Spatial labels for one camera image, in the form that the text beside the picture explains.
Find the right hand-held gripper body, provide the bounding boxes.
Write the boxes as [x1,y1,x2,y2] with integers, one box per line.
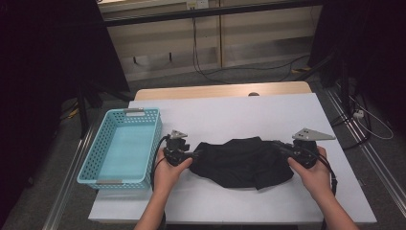
[283,127,337,170]

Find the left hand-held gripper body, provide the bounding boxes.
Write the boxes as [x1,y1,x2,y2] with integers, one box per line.
[163,128,192,167]

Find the black pants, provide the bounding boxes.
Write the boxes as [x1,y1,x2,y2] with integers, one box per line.
[189,136,295,191]

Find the light blue plastic basket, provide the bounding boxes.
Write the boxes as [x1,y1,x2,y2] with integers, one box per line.
[76,107,164,192]

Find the person's left hand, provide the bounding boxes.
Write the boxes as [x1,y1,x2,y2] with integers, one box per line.
[153,148,193,196]

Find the person's right hand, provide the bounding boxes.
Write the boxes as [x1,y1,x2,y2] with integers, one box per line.
[286,146,334,200]

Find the wooden table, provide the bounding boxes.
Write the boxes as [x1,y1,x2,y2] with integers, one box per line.
[133,80,313,102]

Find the black metal stand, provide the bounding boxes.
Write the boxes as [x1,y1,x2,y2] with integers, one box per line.
[295,52,352,109]
[76,80,135,140]

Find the beige cabinet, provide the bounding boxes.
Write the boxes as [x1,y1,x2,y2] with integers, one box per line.
[99,0,324,82]

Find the black curtain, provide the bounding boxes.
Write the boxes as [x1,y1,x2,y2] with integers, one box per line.
[0,0,130,219]
[307,0,406,135]

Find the black horizontal bar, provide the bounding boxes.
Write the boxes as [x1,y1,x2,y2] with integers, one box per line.
[103,1,324,28]

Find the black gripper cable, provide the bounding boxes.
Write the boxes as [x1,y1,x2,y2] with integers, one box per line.
[149,135,170,230]
[305,149,339,230]

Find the black floor cable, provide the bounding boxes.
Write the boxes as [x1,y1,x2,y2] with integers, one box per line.
[329,92,372,151]

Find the aluminium floor rail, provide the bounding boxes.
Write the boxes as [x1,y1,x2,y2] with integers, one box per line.
[42,126,95,230]
[325,87,406,209]

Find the white cable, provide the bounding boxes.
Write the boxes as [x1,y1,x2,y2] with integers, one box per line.
[349,95,395,141]

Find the black hanging cable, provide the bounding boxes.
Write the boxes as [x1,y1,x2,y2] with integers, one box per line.
[191,17,310,85]

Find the white wall socket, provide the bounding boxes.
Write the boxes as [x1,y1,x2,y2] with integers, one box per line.
[186,0,210,10]

